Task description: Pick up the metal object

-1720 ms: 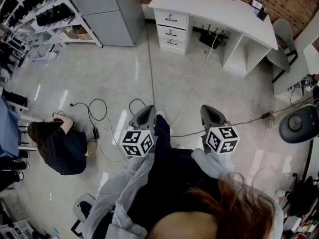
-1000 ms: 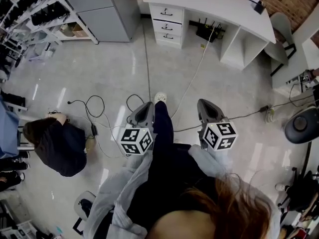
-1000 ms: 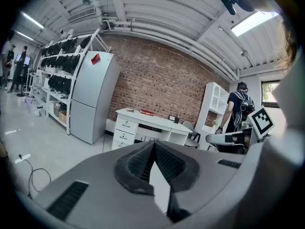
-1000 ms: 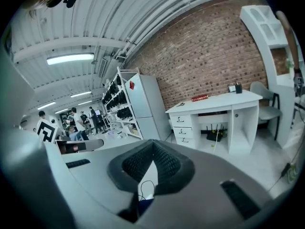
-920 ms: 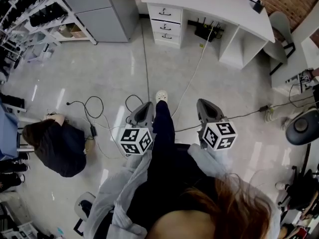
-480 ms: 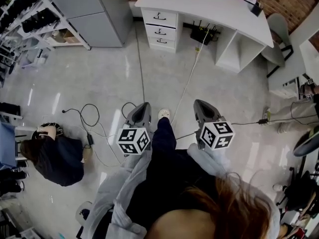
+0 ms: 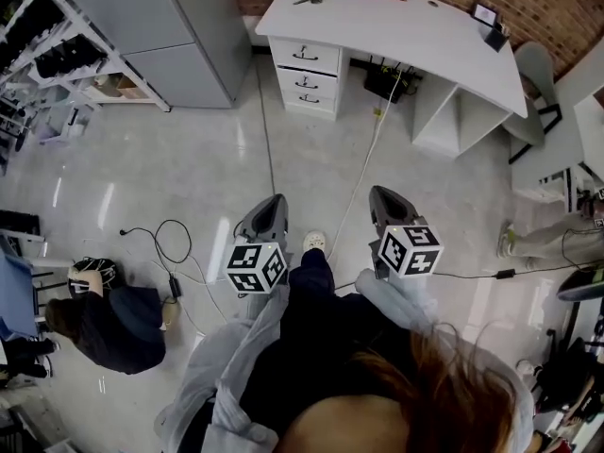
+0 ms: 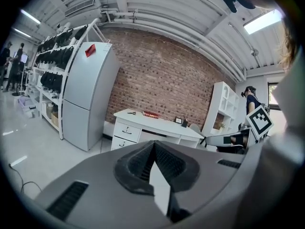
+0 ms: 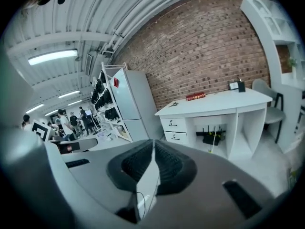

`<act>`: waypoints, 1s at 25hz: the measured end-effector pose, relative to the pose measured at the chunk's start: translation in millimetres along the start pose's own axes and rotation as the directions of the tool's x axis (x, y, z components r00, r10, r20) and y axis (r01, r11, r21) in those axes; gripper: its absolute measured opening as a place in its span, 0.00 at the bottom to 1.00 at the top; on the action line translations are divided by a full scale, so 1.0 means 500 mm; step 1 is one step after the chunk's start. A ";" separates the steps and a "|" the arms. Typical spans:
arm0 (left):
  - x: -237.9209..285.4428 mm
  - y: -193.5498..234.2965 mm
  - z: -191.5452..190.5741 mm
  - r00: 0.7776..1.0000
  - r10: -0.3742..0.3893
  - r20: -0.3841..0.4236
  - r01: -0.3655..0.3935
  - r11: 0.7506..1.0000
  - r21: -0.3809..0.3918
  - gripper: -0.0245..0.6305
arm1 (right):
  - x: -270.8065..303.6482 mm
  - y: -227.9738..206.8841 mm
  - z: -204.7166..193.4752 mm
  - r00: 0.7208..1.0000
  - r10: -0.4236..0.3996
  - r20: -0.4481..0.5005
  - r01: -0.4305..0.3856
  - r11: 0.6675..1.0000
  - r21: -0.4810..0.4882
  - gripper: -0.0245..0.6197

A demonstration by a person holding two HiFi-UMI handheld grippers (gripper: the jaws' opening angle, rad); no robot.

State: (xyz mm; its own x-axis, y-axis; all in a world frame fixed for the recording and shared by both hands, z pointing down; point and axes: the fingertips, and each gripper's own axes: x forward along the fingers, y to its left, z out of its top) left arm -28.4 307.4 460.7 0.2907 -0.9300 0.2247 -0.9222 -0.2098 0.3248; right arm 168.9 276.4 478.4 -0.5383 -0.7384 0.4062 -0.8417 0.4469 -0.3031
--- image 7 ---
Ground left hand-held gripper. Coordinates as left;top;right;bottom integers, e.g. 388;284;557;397
221;193;294;297

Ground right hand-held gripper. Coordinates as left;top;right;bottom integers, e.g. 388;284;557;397
368;185;445;280

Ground person's left forearm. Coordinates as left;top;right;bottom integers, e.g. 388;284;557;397
186;284;290;377

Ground person's right forearm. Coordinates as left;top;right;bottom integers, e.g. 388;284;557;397
354;268;440;334

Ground person's white shoe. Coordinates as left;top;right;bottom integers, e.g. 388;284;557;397
301;229;327;253

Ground person's dark trousers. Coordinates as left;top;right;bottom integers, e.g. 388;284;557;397
244;248;426;398

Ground white desk drawer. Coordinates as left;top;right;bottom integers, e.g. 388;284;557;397
281;90;337;115
277;66;339;101
271;38;341;76

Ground black router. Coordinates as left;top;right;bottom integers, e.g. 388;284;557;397
362;57;424;104

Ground person's grey jacket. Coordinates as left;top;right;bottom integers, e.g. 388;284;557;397
154;268;537;453

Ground white desk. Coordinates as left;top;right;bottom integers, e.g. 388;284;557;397
254;0;529;159

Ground black pen holder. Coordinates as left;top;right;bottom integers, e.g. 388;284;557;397
481;20;511;54

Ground black stool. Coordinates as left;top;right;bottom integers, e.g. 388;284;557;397
556;265;604;348

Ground grey chair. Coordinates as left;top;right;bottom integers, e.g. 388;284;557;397
502;40;562;165

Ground white shelf rack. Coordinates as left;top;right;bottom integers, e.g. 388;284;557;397
0;0;171;112

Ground white table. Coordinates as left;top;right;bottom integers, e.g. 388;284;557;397
512;92;604;207

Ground clear storage box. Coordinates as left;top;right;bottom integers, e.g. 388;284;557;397
40;106;89;145

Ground grey metal cabinet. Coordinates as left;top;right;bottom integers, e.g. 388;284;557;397
49;0;251;110

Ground black bag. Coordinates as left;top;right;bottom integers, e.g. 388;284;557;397
532;337;600;412

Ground black equipment case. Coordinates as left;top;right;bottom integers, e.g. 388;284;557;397
0;209;42;238

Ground blue plastic crate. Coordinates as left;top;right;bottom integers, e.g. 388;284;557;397
0;238;40;339

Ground group of black shelf items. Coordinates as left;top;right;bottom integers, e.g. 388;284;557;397
0;0;108;79

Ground white cable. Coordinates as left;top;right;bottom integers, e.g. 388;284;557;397
325;71;405;261

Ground thin grey cable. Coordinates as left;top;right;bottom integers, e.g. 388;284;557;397
254;59;277;197

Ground long black cable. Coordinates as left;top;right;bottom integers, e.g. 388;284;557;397
334;260;604;292

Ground black looped cable with plug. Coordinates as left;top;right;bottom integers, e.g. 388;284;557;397
119;219;194;277

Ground black picture frame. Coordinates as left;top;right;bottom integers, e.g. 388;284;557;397
471;2;499;27

